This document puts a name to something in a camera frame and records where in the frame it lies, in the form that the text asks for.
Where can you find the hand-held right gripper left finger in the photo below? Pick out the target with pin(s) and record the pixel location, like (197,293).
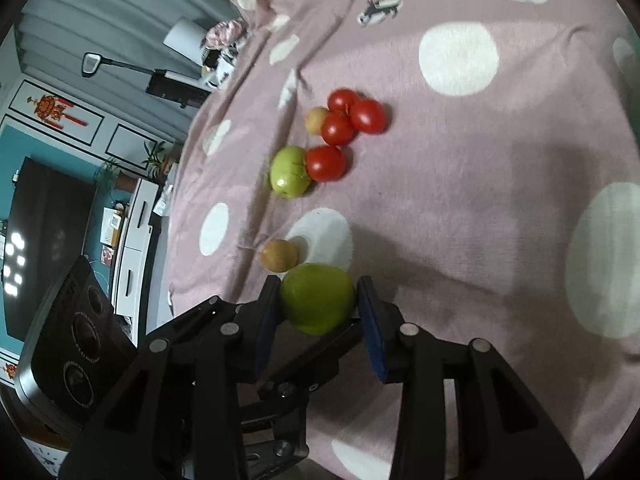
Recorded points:
(265,325)

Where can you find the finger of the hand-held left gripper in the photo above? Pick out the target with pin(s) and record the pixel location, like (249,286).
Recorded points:
(200,315)

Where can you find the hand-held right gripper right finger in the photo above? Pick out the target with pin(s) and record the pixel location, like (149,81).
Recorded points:
(372,335)

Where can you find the round green apple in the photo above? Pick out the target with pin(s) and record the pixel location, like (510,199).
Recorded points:
(315,295)

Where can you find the small tan potato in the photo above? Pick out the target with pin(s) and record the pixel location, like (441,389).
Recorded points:
(314,120)
(277,255)

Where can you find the light green apple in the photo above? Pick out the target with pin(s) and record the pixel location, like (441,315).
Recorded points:
(287,172)

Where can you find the red tomato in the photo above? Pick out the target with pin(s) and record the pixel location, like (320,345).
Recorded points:
(344,100)
(326,163)
(369,116)
(337,130)

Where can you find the white cabinet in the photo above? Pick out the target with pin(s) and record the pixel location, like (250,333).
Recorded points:
(135,250)

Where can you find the black television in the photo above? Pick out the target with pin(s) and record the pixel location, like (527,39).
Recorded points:
(45,240)

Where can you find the yellow white box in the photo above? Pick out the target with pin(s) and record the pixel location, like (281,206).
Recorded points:
(112,225)

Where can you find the pink polka-dot blanket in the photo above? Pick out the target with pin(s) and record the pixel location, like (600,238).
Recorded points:
(475,210)

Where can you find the potted plant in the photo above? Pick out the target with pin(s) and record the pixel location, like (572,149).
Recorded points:
(155,157)

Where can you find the black desk lamp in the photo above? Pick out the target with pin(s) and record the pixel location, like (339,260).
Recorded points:
(172,87)

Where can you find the pink cloth bundle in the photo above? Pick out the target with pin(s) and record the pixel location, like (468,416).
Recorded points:
(227,32)

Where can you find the grey curtain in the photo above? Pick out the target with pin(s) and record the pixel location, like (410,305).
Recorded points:
(115,10)

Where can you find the red wall ornament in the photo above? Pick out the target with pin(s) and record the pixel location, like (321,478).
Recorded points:
(52,109)

